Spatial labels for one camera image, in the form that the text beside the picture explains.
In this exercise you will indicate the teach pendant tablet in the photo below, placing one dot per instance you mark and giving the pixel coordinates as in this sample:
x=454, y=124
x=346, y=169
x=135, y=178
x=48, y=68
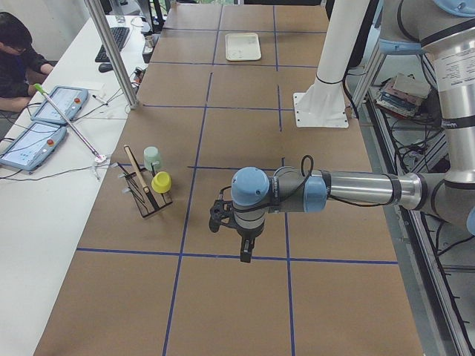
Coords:
x=32, y=147
x=68, y=99

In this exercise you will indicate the yellow cup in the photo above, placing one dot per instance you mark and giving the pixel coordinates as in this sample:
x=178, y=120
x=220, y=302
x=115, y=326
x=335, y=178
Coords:
x=161, y=182

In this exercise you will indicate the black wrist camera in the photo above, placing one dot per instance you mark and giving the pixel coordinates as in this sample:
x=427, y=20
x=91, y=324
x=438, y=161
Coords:
x=221, y=214

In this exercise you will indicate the black marker pen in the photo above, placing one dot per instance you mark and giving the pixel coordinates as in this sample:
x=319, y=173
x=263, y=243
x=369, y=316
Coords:
x=101, y=101

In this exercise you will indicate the seated person dark clothes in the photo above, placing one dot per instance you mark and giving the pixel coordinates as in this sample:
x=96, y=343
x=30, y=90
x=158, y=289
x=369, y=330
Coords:
x=21, y=66

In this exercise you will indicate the near teach pendant tablet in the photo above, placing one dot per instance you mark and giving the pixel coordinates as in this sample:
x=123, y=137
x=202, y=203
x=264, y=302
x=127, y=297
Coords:
x=32, y=147

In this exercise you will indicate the black wire cup rack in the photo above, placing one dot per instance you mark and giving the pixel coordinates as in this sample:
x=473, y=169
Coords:
x=138, y=185

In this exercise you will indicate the metal can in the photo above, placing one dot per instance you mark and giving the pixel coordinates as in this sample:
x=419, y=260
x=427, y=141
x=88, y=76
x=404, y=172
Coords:
x=149, y=41

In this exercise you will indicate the stack of books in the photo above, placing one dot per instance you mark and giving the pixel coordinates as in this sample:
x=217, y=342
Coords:
x=402, y=95

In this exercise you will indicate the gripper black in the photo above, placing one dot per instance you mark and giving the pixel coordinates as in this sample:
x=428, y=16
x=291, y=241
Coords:
x=246, y=233

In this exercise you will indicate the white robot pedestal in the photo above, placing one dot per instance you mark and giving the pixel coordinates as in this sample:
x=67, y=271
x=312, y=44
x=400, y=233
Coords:
x=323, y=104

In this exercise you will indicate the far teach pendant tablet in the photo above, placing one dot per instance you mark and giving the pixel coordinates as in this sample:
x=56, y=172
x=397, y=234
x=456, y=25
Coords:
x=68, y=99

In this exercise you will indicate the black computer mouse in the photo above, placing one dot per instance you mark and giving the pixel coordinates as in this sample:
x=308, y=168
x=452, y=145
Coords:
x=105, y=67

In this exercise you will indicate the pale green cup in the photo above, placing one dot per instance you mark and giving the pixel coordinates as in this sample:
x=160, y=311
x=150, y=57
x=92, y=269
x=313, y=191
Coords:
x=152, y=158

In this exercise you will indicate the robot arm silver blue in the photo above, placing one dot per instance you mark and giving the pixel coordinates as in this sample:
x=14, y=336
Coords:
x=443, y=29

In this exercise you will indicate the cream plastic tray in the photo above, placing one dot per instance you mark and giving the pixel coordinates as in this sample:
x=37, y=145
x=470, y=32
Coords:
x=242, y=47

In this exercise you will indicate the aluminium frame post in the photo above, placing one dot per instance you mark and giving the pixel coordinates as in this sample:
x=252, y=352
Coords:
x=99, y=19

